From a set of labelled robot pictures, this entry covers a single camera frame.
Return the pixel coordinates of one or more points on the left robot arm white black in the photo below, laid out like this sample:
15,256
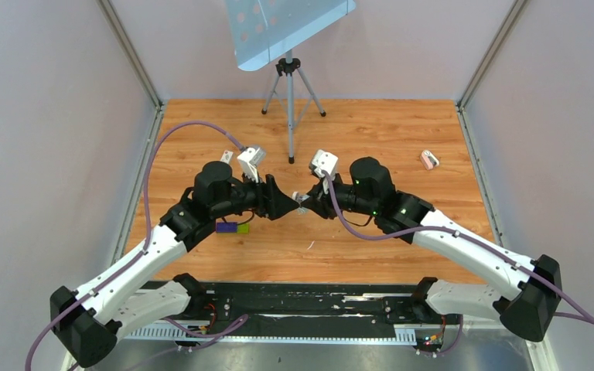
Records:
92,319

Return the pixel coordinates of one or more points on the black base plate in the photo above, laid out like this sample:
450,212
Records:
313,309

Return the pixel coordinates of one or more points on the light blue perforated board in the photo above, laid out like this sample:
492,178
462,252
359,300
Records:
262,31

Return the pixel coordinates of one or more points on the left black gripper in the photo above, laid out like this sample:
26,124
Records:
271,202

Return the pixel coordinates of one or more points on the white slotted cable duct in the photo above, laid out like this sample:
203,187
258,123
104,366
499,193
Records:
401,336

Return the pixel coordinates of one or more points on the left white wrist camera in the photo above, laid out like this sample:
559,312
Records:
249,160

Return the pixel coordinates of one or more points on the grey tripod stand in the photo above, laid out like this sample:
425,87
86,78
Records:
286,67

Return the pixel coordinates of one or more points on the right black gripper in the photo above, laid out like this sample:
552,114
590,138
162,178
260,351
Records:
319,202

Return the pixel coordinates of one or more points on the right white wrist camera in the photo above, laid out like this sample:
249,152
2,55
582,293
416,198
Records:
322,163

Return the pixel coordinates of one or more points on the white staple box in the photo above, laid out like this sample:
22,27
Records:
227,157

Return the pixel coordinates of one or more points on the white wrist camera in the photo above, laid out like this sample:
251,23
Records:
249,160
322,163

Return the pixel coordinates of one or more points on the purple green toy brick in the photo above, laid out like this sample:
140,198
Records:
231,227

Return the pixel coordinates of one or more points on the pink staple remover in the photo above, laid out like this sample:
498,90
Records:
428,160

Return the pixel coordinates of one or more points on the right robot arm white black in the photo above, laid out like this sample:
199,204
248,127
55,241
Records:
522,293

